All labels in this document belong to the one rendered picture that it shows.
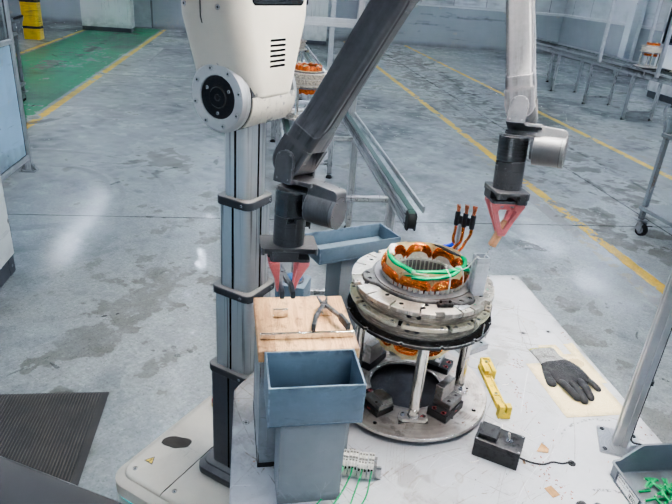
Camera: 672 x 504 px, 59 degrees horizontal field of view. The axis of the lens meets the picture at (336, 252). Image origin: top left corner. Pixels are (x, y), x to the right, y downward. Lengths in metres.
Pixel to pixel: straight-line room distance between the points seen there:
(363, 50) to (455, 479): 0.86
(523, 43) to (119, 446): 2.00
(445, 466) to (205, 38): 1.04
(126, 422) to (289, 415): 1.62
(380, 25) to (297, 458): 0.75
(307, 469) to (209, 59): 0.87
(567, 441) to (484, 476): 0.25
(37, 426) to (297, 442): 1.70
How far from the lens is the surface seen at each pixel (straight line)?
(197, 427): 2.16
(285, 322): 1.18
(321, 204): 0.99
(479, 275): 1.28
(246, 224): 1.49
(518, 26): 1.30
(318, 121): 0.98
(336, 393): 1.03
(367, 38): 0.94
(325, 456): 1.15
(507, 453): 1.35
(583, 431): 1.54
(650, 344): 1.38
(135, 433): 2.56
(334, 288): 1.62
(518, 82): 1.24
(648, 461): 1.48
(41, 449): 2.57
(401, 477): 1.29
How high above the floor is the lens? 1.69
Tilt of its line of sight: 25 degrees down
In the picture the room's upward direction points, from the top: 5 degrees clockwise
